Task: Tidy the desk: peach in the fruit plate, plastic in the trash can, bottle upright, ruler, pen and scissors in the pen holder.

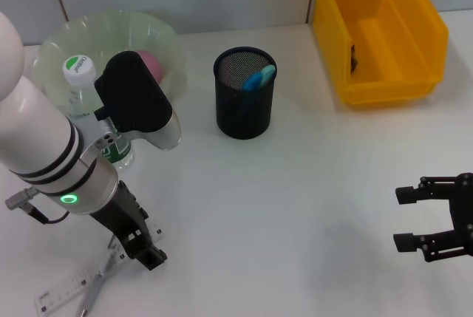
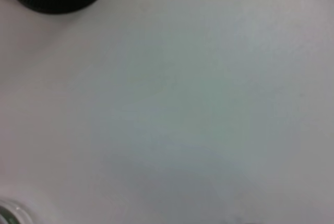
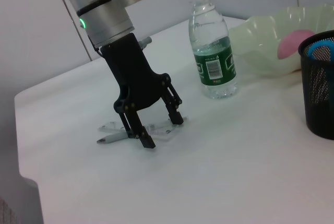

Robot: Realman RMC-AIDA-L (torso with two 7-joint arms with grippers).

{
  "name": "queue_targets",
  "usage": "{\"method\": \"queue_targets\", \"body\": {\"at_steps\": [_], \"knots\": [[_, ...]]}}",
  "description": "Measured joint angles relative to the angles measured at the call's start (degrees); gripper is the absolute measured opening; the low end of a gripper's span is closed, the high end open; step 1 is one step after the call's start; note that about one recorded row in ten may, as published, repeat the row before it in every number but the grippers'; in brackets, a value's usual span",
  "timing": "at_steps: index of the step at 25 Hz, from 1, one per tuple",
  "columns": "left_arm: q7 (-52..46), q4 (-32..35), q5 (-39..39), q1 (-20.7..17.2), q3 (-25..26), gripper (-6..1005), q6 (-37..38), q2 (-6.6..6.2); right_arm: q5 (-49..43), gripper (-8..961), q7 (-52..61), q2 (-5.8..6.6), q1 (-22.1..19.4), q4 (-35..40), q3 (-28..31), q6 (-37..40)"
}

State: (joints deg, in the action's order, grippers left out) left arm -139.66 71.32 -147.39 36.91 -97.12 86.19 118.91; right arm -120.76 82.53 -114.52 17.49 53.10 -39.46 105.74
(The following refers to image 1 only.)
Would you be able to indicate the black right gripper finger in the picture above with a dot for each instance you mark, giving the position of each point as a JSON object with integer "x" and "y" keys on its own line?
{"x": 404, "y": 242}
{"x": 406, "y": 195}

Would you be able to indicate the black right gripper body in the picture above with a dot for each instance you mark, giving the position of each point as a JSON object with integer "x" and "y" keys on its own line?
{"x": 463, "y": 213}

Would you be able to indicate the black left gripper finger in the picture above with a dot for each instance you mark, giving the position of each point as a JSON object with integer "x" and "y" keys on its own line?
{"x": 151, "y": 258}

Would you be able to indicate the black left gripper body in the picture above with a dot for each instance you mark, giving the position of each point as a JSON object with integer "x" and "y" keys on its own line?
{"x": 118, "y": 213}

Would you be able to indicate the transparent plastic ruler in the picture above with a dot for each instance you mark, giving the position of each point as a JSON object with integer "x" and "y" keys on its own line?
{"x": 63, "y": 287}

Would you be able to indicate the green plastic wrapper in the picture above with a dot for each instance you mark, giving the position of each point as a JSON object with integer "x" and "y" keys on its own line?
{"x": 354, "y": 60}

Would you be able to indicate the clear green-label water bottle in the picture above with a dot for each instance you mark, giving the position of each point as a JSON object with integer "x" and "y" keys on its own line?
{"x": 79, "y": 69}

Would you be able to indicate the pink peach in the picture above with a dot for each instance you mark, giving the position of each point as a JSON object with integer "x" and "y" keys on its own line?
{"x": 153, "y": 64}

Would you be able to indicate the blue scissors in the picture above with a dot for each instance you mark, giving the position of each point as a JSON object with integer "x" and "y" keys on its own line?
{"x": 258, "y": 78}

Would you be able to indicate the grey clear pen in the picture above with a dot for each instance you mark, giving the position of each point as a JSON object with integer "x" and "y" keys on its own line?
{"x": 90, "y": 295}

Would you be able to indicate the black mesh pen cup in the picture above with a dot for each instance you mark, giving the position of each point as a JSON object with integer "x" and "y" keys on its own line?
{"x": 244, "y": 110}

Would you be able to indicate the pale green glass fruit bowl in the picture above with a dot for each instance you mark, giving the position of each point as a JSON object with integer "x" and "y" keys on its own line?
{"x": 92, "y": 32}

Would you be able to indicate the yellow plastic bin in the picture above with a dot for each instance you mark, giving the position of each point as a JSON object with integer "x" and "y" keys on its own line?
{"x": 384, "y": 36}

